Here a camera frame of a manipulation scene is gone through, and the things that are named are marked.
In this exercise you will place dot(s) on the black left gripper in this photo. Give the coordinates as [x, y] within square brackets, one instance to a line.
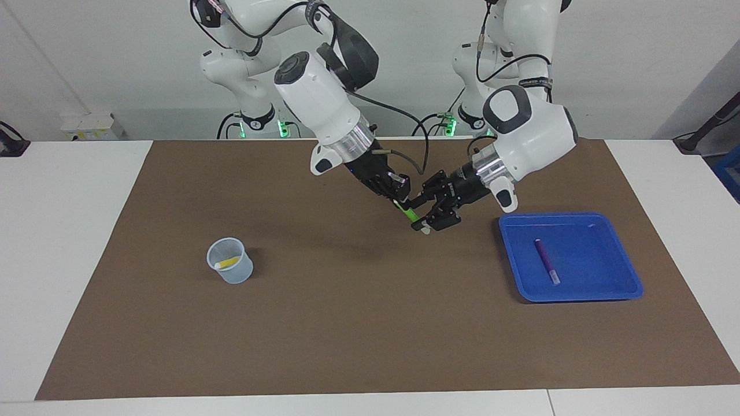
[465, 185]

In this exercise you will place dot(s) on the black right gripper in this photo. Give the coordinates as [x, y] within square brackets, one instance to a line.
[370, 170]

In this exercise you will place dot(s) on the green marker pen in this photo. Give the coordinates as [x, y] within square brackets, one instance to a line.
[411, 215]

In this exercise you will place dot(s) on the purple marker pen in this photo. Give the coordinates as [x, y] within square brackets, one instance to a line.
[546, 263]

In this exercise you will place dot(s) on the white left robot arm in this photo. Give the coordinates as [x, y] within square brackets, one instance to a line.
[532, 133]

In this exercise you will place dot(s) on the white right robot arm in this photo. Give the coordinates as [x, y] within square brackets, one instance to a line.
[318, 98]

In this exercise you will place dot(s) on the blue plastic tray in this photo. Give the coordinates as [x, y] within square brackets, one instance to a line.
[595, 260]

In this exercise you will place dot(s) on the brown table mat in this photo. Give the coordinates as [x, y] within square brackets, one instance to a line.
[370, 323]

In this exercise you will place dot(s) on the translucent plastic cup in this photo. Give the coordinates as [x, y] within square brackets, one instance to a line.
[237, 276]

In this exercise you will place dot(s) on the yellow marker pen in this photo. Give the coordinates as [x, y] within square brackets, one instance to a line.
[228, 263]

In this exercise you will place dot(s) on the black stand pole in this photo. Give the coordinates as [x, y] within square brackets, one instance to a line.
[694, 138]

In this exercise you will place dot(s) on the blue crate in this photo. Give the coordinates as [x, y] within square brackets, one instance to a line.
[729, 176]

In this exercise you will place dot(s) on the white power box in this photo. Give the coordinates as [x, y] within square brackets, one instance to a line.
[92, 127]

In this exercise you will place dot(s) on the black table clamp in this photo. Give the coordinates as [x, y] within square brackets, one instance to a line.
[11, 147]

